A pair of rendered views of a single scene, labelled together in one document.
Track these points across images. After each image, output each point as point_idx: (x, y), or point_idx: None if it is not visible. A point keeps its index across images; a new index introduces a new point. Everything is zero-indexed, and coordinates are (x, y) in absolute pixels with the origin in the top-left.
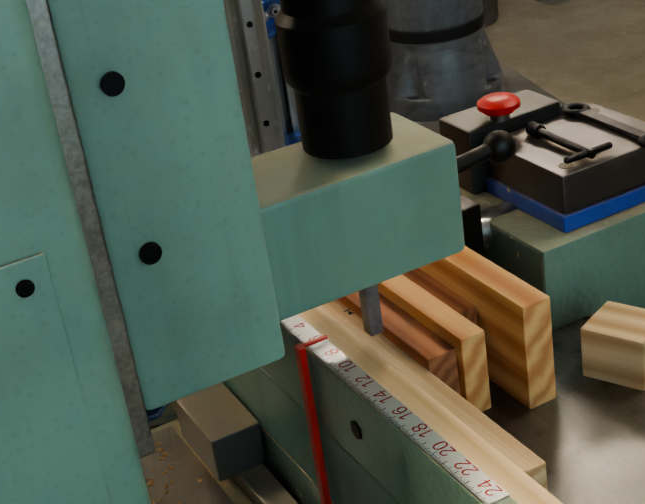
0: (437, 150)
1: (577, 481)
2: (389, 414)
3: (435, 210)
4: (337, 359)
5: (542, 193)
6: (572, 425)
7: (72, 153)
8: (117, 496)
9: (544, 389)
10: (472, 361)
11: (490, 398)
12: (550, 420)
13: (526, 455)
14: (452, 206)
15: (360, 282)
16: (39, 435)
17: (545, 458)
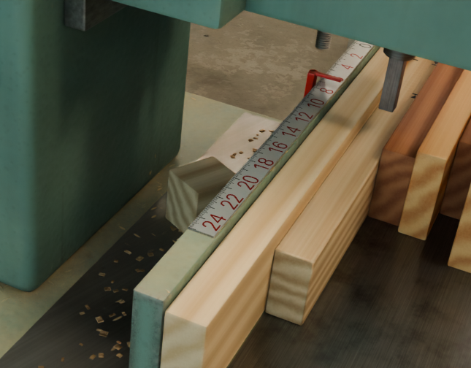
0: None
1: (374, 327)
2: (269, 142)
3: (458, 8)
4: (319, 96)
5: None
6: (452, 299)
7: None
8: (1, 21)
9: None
10: (421, 180)
11: (427, 231)
12: (445, 282)
13: (312, 247)
14: None
15: (352, 30)
16: None
17: (388, 296)
